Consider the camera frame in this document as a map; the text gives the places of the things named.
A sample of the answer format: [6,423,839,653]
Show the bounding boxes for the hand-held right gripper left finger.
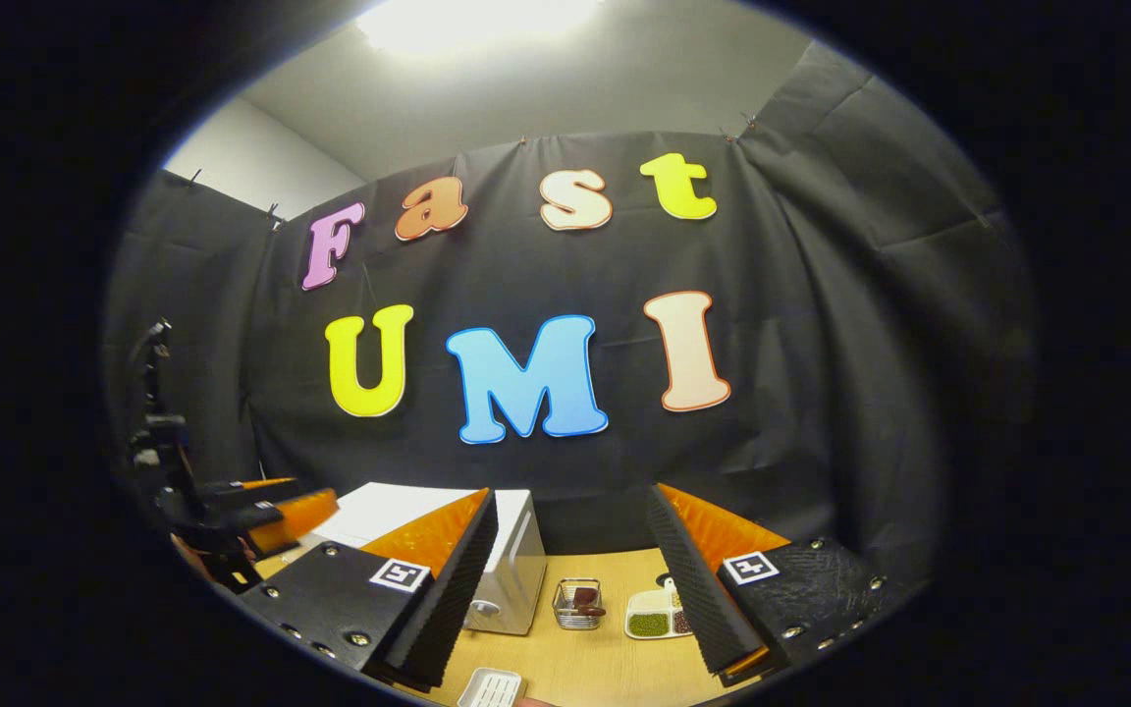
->
[237,488,500,688]

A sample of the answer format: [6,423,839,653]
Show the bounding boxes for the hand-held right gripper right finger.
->
[648,482,910,688]

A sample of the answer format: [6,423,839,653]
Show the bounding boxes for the white microwave oven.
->
[315,481,547,636]

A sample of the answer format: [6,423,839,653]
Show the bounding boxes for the white divided dish with beans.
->
[624,577,694,641]

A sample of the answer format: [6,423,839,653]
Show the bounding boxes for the small white rectangular plate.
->
[458,668,525,707]

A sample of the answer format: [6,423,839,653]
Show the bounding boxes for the black backdrop cloth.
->
[104,39,1038,590]

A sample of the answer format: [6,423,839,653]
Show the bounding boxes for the large ceiling light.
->
[357,0,606,55]

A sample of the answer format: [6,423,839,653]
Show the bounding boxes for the metal wire basket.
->
[553,577,606,630]

